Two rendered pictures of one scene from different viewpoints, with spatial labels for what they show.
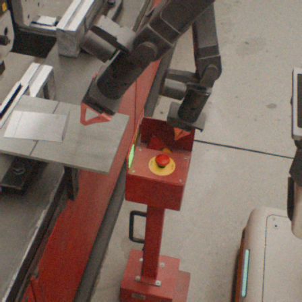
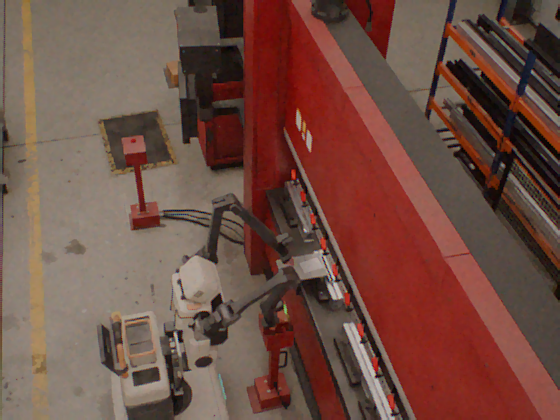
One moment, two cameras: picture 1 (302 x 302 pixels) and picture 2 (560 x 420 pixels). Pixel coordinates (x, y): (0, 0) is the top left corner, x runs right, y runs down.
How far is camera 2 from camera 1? 3.96 m
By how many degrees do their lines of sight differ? 87
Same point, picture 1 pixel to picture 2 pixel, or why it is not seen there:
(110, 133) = not seen: hidden behind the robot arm
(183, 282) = (255, 405)
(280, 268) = (204, 391)
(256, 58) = not seen: outside the picture
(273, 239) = (213, 406)
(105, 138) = not seen: hidden behind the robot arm
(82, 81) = (326, 321)
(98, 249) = (309, 395)
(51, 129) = (304, 266)
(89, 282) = (302, 377)
